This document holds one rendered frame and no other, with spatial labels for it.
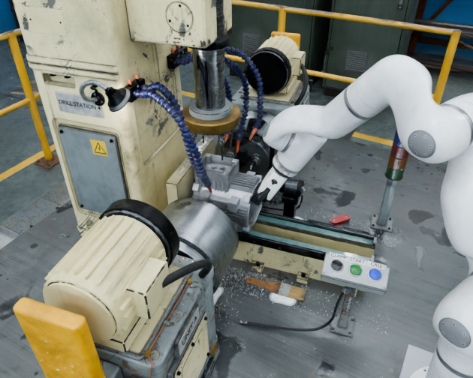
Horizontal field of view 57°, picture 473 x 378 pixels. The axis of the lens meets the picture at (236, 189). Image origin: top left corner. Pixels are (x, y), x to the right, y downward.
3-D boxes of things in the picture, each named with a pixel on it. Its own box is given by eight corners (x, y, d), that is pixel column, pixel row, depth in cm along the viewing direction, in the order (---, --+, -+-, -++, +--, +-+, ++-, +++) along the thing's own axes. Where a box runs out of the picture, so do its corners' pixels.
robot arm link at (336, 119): (316, 91, 93) (255, 147, 119) (375, 124, 97) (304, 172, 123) (324, 61, 97) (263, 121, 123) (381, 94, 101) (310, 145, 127)
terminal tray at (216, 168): (194, 186, 144) (193, 169, 140) (207, 169, 152) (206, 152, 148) (227, 193, 141) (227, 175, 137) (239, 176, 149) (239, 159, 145)
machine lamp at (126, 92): (68, 121, 113) (56, 76, 106) (94, 103, 122) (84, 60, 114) (128, 132, 108) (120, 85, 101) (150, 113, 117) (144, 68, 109)
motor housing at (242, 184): (192, 229, 150) (188, 184, 139) (213, 197, 164) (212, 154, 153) (246, 242, 144) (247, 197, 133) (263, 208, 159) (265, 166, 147)
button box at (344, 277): (320, 280, 120) (320, 274, 116) (325, 256, 123) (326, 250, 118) (384, 295, 115) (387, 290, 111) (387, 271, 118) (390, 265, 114)
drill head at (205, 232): (113, 330, 118) (95, 265, 103) (173, 242, 145) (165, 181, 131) (197, 357, 111) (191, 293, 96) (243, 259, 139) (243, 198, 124)
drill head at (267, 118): (206, 192, 168) (203, 136, 153) (241, 142, 199) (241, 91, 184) (269, 205, 161) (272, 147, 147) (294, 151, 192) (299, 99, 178)
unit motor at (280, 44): (242, 144, 192) (242, 49, 167) (263, 112, 217) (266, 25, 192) (299, 154, 185) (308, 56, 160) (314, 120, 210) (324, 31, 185)
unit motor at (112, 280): (57, 421, 95) (-8, 295, 70) (133, 307, 120) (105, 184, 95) (161, 464, 88) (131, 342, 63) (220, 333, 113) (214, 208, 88)
